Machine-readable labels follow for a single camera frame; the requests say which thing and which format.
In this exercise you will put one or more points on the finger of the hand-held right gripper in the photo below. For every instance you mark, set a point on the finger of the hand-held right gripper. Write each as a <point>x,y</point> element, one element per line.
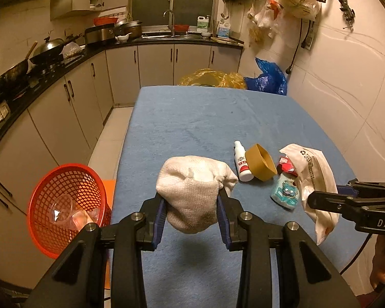
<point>372,188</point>
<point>333,202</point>

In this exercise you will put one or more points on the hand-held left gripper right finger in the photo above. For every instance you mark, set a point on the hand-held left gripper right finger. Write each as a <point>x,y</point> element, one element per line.
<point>223,221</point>

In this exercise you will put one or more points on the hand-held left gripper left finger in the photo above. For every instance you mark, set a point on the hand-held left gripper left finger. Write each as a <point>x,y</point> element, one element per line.
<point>158,218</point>

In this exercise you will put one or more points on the white plastic bag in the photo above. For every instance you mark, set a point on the white plastic bag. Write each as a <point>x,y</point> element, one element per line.
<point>314,166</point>

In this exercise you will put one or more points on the white knit cloth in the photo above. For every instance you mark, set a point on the white knit cloth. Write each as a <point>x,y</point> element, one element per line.
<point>192,192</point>

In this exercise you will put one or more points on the white spray bottle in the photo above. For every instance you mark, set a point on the white spray bottle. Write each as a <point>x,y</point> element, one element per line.
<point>243,166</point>

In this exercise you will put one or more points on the red wrapper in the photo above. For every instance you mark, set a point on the red wrapper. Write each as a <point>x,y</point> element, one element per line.
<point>287,166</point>

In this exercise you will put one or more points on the brown tape roll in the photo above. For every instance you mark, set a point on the brown tape roll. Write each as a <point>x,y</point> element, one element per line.
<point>263,166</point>

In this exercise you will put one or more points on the clear plastic cup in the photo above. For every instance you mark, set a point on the clear plastic cup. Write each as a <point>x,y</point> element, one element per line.
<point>64,208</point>

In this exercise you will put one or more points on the red mesh basket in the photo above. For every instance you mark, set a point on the red mesh basket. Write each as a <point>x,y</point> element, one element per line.
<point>51,183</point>

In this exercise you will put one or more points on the teal tissue packet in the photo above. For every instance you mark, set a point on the teal tissue packet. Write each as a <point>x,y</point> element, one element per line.
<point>285,194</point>

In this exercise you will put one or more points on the orange stool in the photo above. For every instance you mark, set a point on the orange stool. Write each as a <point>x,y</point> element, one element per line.
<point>109,192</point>

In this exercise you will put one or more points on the blue tablecloth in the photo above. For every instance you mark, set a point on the blue tablecloth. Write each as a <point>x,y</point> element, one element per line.
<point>195,128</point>

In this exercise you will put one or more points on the kitchen base cabinets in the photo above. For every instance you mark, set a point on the kitchen base cabinets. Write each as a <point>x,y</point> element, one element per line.
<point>67,118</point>

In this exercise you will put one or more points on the blue plastic bag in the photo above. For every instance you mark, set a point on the blue plastic bag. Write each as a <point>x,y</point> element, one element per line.
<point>269,80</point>

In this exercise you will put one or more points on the yellow plastic bag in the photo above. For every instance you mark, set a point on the yellow plastic bag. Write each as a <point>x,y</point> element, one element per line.
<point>211,78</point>

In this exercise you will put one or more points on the white bowl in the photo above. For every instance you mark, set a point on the white bowl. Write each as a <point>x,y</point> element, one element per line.
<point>122,38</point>

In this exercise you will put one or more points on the blue label plastic jug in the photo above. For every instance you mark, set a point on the blue label plastic jug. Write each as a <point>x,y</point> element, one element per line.
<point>224,30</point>

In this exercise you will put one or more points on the stacked steel pots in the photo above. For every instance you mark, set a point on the stacked steel pots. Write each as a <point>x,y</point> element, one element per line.
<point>131,29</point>

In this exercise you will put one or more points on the red bowl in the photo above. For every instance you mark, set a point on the red bowl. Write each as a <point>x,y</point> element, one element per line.
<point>181,28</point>

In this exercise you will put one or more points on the steel electric cooker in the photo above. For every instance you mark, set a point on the steel electric cooker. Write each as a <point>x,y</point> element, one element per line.
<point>99,35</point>

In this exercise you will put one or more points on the chrome faucet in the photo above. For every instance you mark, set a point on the chrome faucet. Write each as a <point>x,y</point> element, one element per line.
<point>170,22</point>

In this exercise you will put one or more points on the green label detergent bottle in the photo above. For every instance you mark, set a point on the green label detergent bottle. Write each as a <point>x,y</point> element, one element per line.
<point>203,24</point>

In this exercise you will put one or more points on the clear hanging plastic bag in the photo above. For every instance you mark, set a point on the clear hanging plastic bag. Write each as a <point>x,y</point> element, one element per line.
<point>263,16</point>

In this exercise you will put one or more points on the steel wok with lid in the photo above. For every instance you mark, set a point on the steel wok with lid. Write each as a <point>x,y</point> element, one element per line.
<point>48,51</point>

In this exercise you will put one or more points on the red basin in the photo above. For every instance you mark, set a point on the red basin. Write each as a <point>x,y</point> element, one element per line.
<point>106,21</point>

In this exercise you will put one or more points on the wall power socket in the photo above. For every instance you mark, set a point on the wall power socket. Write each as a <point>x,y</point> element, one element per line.
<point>308,37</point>

